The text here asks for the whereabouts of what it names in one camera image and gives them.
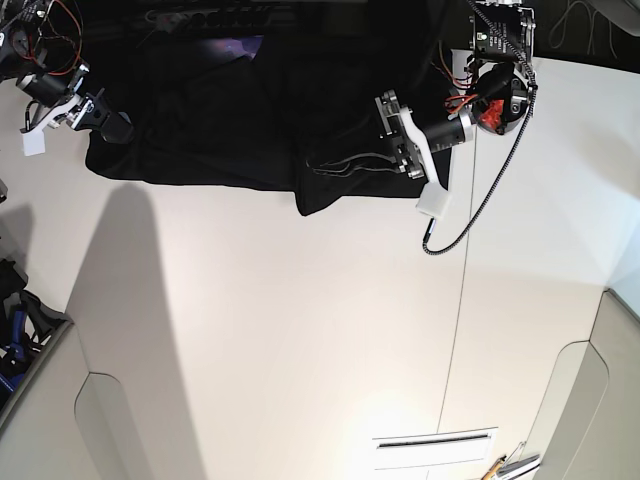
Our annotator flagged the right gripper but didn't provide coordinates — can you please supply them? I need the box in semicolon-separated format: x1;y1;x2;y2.
16;62;134;145

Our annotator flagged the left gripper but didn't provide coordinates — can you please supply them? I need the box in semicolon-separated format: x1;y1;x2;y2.
305;90;475;188

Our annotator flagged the black T-shirt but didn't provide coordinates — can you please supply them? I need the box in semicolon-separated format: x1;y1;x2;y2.
85;36;449;216

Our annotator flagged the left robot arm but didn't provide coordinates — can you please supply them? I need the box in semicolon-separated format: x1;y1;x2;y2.
308;1;538;226

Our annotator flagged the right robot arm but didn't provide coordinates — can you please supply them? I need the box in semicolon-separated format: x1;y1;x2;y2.
1;1;134;156

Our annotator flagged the black power strip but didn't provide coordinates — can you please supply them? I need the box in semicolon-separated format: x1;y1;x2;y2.
144;9;270;34

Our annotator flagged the black ruler strip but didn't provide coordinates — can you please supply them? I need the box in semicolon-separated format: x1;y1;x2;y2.
376;435;491;448

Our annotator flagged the yellow black pen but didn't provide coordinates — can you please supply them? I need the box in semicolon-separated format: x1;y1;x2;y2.
481;455;507;480

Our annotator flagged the grey plastic tray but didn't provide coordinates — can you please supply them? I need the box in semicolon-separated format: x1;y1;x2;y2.
523;290;639;479

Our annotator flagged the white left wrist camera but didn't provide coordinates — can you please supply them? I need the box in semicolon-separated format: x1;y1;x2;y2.
416;182;451;220

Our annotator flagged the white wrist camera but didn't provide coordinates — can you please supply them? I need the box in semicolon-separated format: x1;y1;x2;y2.
416;182;451;220
20;129;46;157

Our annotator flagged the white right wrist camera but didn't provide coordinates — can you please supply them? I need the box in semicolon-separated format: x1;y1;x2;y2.
20;129;46;157

